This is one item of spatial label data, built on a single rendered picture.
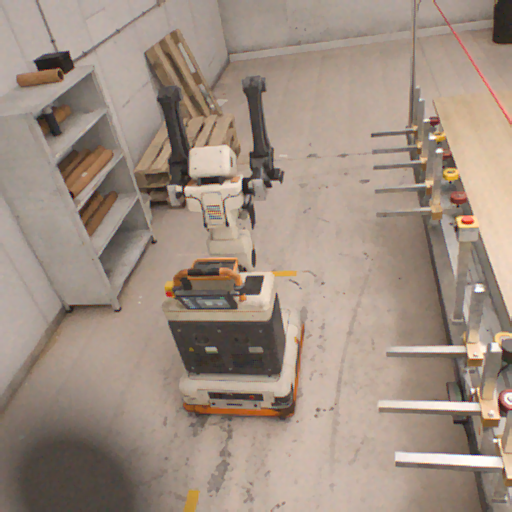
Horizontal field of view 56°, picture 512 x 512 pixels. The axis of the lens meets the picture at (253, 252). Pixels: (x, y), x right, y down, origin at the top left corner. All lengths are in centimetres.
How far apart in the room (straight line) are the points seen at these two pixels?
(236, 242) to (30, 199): 148
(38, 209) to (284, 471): 219
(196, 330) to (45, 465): 120
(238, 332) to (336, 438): 78
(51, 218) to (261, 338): 171
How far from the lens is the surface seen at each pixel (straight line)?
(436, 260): 261
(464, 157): 312
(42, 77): 361
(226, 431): 285
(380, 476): 264
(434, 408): 180
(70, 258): 361
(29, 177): 334
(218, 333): 245
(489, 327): 241
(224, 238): 253
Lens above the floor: 232
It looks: 36 degrees down
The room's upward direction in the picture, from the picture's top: 12 degrees counter-clockwise
